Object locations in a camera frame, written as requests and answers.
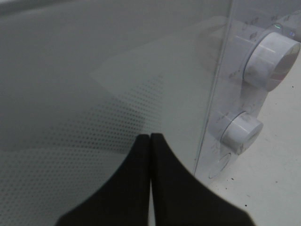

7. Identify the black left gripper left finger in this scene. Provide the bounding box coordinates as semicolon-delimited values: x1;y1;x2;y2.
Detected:
56;134;150;226

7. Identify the white timer knob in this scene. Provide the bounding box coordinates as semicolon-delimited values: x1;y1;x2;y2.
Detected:
221;112;263;155

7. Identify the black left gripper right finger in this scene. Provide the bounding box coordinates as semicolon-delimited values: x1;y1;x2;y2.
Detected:
150;133;254;226

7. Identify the white microwave oven body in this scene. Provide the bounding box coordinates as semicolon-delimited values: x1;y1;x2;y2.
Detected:
194;0;301;184

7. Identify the round white door button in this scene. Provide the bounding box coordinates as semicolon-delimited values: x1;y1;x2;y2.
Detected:
208;153;231;179

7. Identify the upper white power knob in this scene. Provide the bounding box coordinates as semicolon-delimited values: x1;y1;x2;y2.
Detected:
243;32;301;92

